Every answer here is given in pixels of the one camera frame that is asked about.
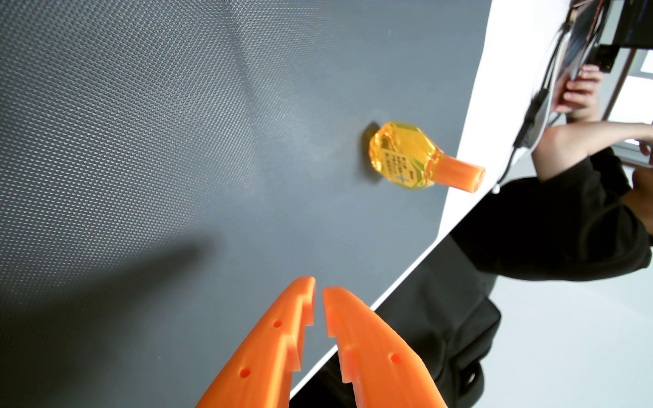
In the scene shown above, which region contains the yellow eyedrops bottle orange cap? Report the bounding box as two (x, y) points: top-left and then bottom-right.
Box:
(368, 121), (486, 194)

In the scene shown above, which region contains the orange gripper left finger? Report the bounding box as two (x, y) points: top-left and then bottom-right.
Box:
(196, 277), (316, 408)

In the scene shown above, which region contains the black monitor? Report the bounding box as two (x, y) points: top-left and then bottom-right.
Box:
(584, 0), (653, 73)

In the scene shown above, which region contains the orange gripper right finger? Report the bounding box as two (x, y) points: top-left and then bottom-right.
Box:
(323, 286), (448, 408)

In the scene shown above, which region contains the person's left hand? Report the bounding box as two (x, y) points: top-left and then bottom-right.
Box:
(552, 64), (604, 123)

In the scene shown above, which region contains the black cable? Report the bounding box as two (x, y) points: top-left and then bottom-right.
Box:
(494, 6), (576, 192)

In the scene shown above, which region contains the dark grey textured mat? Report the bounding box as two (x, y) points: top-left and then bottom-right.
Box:
(0, 0), (493, 408)

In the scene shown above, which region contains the black bag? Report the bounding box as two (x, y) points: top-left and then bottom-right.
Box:
(289, 235), (502, 408)

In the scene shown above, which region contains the window frame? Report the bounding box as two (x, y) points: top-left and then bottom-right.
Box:
(601, 48), (653, 168)

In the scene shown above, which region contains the person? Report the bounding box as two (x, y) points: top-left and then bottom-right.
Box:
(450, 146), (653, 282)

